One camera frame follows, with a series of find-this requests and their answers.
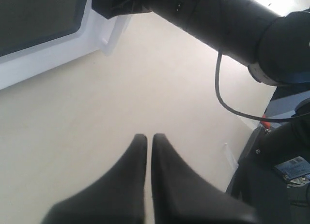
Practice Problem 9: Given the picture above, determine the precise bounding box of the white microwave door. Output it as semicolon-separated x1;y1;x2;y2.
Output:
0;0;131;89

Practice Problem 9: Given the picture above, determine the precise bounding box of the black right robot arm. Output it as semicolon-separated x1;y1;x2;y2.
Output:
92;0;310;86

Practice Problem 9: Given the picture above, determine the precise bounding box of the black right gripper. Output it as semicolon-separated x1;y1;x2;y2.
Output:
92;0;150;18

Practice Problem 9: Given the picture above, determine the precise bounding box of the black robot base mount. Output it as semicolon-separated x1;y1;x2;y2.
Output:
226;119;310;224

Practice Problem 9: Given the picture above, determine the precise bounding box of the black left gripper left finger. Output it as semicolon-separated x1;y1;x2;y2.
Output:
42;134;147;224

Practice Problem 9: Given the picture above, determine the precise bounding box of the grey cable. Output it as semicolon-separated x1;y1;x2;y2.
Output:
215;50;303;123

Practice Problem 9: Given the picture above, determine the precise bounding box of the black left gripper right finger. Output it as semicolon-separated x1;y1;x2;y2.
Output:
151;134;261;224

